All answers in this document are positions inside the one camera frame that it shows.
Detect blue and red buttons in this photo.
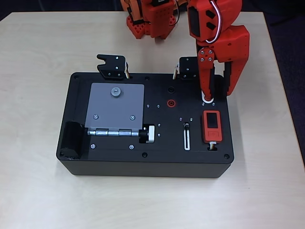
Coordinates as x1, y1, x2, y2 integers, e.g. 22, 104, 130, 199
201, 93, 214, 104

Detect red display module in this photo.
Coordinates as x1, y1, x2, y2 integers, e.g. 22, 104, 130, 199
202, 110, 224, 144

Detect grey hinged door plate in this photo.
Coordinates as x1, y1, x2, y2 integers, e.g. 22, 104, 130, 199
85, 83, 145, 131

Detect black task board box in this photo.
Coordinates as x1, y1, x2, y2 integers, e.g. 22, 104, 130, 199
56, 71, 235, 179

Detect silver metal door hinge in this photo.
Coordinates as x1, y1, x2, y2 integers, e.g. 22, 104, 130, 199
87, 128, 140, 137

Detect black probe holder bracket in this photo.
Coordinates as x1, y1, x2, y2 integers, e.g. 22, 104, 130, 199
96, 54, 131, 81
172, 56, 200, 81

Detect white servo cable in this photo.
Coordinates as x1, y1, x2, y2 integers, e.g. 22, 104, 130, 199
205, 0, 223, 44

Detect black cylindrical post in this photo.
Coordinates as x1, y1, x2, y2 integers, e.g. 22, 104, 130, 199
59, 121, 84, 160

